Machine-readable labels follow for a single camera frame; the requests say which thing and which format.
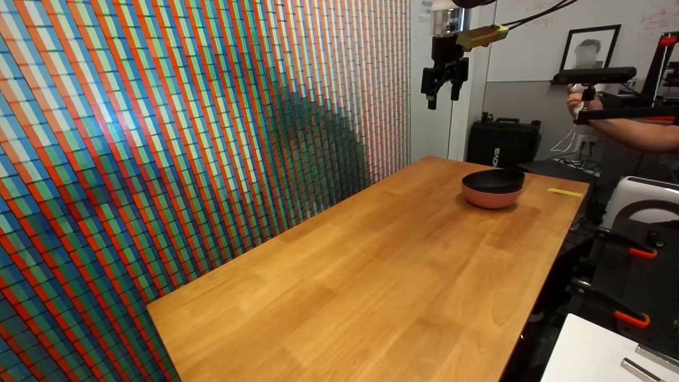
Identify black bowl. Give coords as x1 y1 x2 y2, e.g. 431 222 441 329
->
462 169 524 193

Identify pink bowl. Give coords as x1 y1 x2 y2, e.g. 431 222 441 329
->
462 187 520 209

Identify gold wrist camera mount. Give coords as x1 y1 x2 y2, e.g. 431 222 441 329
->
456 26 509 50

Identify person's hand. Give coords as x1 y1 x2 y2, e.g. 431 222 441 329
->
566 84 603 120

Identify framed portrait picture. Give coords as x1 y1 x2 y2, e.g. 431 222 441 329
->
560 26 619 70

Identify yellow tape strip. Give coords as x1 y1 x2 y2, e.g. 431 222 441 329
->
548 187 583 199

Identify black clamp with orange handle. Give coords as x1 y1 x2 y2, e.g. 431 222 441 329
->
570 230 657 330

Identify black camera on stand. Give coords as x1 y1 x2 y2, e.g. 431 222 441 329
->
551 65 637 84

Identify person's forearm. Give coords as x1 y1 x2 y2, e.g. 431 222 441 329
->
593 119 679 152

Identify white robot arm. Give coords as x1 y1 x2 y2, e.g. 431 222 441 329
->
421 0 500 110

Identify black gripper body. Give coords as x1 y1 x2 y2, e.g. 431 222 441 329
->
423 33 469 91

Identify black equipment case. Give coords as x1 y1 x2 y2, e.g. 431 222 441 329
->
467 116 542 168

